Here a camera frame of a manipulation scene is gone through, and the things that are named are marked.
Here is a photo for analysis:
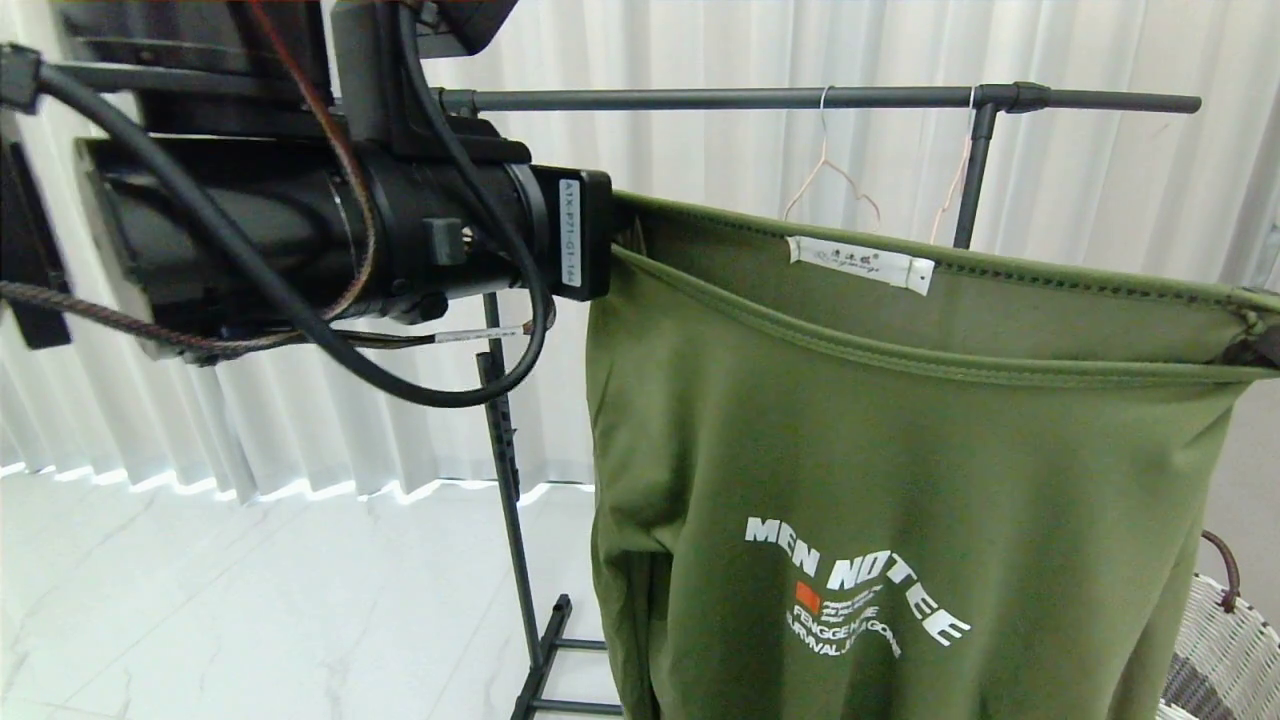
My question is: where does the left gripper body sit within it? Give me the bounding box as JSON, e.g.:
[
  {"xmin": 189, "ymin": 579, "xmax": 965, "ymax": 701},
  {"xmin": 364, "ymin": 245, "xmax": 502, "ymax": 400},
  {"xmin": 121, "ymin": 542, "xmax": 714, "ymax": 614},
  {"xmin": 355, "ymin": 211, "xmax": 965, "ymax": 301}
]
[{"xmin": 340, "ymin": 135, "xmax": 613, "ymax": 326}]

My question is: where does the green long-sleeved shirt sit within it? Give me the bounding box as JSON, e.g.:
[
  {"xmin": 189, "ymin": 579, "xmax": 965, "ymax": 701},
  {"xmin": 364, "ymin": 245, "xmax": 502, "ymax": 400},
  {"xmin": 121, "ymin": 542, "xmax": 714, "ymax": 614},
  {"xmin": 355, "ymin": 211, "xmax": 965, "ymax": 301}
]
[{"xmin": 585, "ymin": 190, "xmax": 1280, "ymax": 720}]

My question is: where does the pink clothes hanger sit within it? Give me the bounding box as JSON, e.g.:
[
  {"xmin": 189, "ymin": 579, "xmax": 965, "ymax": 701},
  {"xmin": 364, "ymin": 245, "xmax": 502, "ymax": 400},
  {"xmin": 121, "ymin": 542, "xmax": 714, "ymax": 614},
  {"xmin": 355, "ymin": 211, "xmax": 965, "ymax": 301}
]
[
  {"xmin": 783, "ymin": 87, "xmax": 883, "ymax": 233},
  {"xmin": 930, "ymin": 88, "xmax": 977, "ymax": 246}
]

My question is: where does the white curtain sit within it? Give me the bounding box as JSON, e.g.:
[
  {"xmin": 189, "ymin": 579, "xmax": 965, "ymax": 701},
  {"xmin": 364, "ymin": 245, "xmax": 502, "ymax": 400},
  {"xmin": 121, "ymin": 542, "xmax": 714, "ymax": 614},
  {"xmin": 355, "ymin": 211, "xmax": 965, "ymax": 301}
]
[{"xmin": 0, "ymin": 0, "xmax": 1280, "ymax": 503}]

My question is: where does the white laundry basket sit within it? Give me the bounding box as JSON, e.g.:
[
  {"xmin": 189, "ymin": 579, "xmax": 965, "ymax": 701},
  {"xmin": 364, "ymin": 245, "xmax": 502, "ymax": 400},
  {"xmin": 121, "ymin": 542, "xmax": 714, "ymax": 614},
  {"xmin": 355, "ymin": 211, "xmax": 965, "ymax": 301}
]
[{"xmin": 1155, "ymin": 530, "xmax": 1280, "ymax": 720}]

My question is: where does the black cable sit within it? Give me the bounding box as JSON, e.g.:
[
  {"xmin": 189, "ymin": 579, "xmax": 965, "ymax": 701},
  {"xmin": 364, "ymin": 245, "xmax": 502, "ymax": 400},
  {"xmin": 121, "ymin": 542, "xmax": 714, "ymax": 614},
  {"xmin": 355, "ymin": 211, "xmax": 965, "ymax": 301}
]
[{"xmin": 0, "ymin": 45, "xmax": 557, "ymax": 409}]

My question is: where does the black clothes rack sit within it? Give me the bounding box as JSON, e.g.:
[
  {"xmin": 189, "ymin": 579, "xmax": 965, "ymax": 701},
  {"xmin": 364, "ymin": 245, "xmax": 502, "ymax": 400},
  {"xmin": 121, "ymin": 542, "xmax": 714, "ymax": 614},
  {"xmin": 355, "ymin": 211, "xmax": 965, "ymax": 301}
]
[{"xmin": 430, "ymin": 83, "xmax": 1203, "ymax": 720}]

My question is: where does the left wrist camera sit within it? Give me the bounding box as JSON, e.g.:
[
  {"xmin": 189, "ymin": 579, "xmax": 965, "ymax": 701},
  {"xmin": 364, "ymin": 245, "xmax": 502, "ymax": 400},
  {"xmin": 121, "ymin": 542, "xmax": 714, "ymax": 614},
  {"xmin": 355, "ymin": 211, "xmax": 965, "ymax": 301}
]
[{"xmin": 330, "ymin": 0, "xmax": 521, "ymax": 141}]

